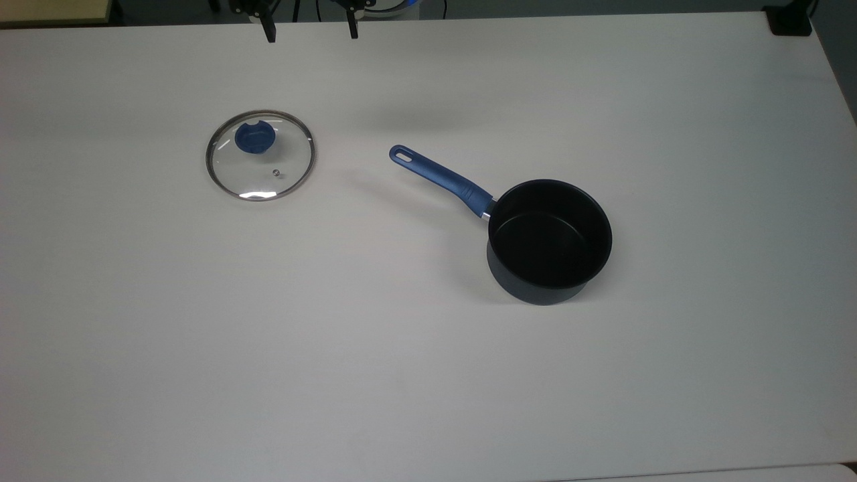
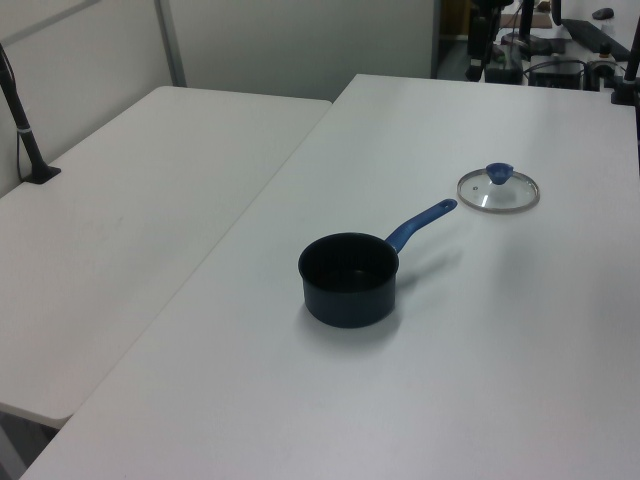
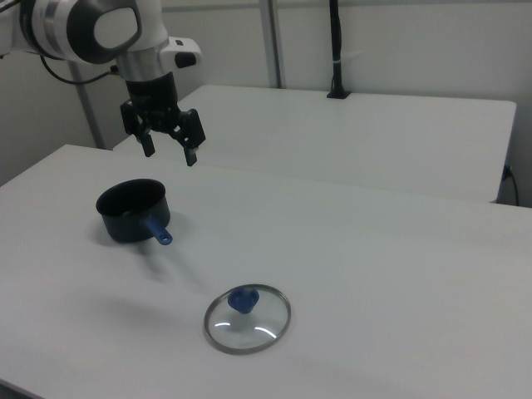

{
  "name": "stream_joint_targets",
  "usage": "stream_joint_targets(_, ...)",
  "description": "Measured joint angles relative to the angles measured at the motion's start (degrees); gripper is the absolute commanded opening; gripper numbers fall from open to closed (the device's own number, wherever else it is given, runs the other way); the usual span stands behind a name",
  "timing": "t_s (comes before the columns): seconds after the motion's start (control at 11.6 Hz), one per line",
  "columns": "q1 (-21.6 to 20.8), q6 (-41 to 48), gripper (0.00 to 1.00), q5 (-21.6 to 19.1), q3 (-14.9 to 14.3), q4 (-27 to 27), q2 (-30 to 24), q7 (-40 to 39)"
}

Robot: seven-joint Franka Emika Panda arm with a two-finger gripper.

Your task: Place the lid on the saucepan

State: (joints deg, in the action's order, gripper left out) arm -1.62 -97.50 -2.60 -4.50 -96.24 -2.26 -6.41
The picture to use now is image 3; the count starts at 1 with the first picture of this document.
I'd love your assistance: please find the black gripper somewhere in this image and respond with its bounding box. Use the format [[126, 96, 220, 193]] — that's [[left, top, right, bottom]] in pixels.
[[120, 71, 208, 168]]

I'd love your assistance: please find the glass lid with blue knob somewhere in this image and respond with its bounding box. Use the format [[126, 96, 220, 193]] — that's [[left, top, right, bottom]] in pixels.
[[203, 283, 293, 356]]

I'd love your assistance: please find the white side table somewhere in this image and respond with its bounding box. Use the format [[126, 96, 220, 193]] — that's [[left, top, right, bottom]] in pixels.
[[112, 84, 518, 204]]

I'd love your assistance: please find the dark saucepan with blue handle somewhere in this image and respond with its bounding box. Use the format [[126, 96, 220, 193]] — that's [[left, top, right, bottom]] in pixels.
[[96, 179, 174, 247]]

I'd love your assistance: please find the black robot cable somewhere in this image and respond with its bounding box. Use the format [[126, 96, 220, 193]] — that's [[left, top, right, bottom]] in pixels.
[[37, 56, 121, 86]]

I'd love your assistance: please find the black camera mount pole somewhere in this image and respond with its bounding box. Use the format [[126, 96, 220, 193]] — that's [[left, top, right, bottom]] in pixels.
[[326, 0, 352, 100]]

